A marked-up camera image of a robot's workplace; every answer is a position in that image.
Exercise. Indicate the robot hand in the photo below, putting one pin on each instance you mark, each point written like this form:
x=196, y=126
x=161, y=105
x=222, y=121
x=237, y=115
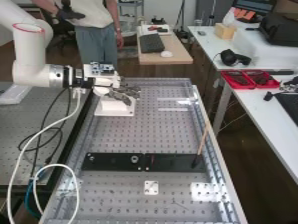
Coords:
x=104, y=76

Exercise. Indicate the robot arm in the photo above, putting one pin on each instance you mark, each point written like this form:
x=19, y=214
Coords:
x=28, y=46

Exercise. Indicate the metal nut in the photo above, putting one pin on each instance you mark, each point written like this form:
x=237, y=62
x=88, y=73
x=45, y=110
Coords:
x=133, y=159

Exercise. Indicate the small white box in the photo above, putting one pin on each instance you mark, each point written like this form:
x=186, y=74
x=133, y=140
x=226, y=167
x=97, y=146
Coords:
x=116, y=108

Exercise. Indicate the person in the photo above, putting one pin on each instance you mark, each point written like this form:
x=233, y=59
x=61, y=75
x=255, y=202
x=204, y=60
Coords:
x=95, y=36

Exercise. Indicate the dark grey keyboard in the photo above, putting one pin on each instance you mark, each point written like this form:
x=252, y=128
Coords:
x=152, y=42

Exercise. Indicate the white mouse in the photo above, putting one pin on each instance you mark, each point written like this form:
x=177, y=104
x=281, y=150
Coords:
x=166, y=53

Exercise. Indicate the wooden desk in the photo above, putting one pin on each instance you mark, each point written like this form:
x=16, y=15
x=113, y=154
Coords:
x=177, y=46

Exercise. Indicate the black plate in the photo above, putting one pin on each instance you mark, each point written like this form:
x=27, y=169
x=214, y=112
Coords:
x=110, y=162

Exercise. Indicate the thin stick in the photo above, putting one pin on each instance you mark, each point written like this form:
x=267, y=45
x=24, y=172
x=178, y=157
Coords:
x=205, y=133

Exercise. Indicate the black headphones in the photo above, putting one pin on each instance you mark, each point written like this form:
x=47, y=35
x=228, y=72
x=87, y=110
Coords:
x=234, y=57

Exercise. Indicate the red tray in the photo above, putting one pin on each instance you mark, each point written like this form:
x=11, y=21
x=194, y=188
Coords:
x=237, y=79
x=263, y=78

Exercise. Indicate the small cardboard box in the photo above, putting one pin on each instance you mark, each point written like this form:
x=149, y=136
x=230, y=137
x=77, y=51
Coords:
x=224, y=31

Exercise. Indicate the small white square plate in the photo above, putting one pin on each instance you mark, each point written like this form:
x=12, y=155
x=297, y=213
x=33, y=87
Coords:
x=150, y=187

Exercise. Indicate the white desk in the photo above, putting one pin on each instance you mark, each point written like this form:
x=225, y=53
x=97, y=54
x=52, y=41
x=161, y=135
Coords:
x=266, y=133
x=270, y=56

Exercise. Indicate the clear box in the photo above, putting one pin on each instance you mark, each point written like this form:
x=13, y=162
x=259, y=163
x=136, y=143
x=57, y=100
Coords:
x=146, y=206

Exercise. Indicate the black bag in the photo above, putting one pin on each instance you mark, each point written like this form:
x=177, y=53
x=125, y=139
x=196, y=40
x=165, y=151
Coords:
x=281, y=30

